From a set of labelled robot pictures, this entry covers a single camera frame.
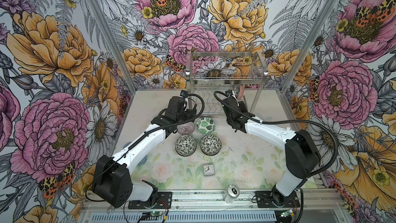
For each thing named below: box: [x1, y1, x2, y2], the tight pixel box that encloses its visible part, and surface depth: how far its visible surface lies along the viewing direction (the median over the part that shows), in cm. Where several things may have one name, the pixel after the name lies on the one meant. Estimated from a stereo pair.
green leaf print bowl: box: [195, 117, 217, 135], surface depth 101 cm
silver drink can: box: [222, 183, 241, 204], surface depth 66 cm
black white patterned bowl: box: [200, 134, 222, 156], surface depth 91 cm
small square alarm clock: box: [203, 162, 216, 177], surface depth 83 cm
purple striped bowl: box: [176, 121, 195, 136], surface depth 101 cm
